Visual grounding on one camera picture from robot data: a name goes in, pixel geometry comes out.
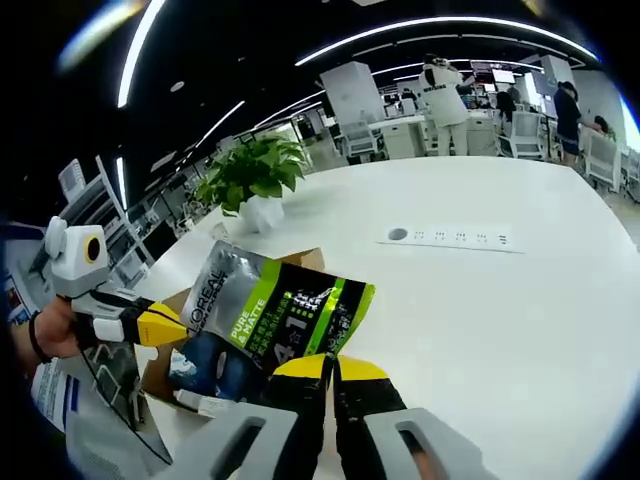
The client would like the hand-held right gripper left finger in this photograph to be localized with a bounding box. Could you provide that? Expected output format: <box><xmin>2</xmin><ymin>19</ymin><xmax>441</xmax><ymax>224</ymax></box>
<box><xmin>169</xmin><ymin>352</ymin><xmax>335</xmax><ymax>480</ymax></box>

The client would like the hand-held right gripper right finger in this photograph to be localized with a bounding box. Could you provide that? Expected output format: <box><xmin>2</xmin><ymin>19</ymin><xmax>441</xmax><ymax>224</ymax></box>
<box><xmin>332</xmin><ymin>354</ymin><xmax>499</xmax><ymax>480</ymax></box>

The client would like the brown cardboard shoe box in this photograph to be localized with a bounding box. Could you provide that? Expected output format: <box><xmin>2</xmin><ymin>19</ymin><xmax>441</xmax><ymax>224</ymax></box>
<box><xmin>134</xmin><ymin>246</ymin><xmax>327</xmax><ymax>432</ymax></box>

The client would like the dark blue soft wipes pack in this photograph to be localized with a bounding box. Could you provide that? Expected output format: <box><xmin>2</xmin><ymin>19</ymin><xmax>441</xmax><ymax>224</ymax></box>
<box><xmin>168</xmin><ymin>332</ymin><xmax>274</xmax><ymax>402</ymax></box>

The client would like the white bottle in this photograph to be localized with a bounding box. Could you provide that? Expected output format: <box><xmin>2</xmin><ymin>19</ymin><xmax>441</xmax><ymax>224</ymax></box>
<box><xmin>172</xmin><ymin>388</ymin><xmax>222</xmax><ymax>417</ymax></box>

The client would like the silver green soft pouch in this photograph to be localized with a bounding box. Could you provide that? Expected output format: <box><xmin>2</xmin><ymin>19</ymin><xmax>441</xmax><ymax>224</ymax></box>
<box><xmin>178</xmin><ymin>239</ymin><xmax>377</xmax><ymax>374</ymax></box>

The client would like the person's left hand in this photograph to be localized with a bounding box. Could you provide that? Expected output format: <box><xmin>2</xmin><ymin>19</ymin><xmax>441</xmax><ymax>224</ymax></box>
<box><xmin>37</xmin><ymin>298</ymin><xmax>90</xmax><ymax>357</ymax></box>

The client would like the black wristband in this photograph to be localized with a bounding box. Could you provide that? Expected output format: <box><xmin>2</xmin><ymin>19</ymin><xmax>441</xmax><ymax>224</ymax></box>
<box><xmin>28</xmin><ymin>309</ymin><xmax>52</xmax><ymax>365</ymax></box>

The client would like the white table socket strip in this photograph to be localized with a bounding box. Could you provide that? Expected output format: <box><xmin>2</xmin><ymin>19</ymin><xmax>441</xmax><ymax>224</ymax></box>
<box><xmin>375</xmin><ymin>224</ymin><xmax>525</xmax><ymax>255</ymax></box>

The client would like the green potted plant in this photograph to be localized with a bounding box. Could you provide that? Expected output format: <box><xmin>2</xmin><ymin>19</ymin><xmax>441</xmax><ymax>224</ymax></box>
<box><xmin>192</xmin><ymin>135</ymin><xmax>314</xmax><ymax>234</ymax></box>

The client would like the white ceiling light strip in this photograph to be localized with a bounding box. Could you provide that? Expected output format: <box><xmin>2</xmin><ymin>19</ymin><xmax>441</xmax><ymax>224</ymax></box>
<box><xmin>294</xmin><ymin>17</ymin><xmax>600</xmax><ymax>67</ymax></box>

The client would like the white office chair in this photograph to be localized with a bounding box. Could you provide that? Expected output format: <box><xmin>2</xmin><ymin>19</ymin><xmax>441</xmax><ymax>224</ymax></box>
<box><xmin>584</xmin><ymin>132</ymin><xmax>624</xmax><ymax>194</ymax></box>
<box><xmin>509</xmin><ymin>110</ymin><xmax>544</xmax><ymax>159</ymax></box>

